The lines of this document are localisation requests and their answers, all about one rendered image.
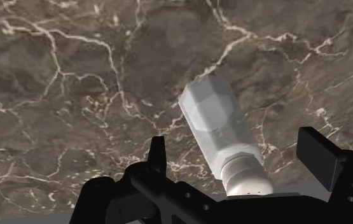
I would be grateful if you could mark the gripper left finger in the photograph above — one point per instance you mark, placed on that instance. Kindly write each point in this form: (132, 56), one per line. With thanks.
(151, 186)

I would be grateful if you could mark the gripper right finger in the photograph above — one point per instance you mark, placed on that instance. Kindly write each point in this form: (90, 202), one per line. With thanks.
(346, 173)

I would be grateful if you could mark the clear shaker with silver cap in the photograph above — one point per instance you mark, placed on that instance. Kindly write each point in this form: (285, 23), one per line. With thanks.
(218, 130)

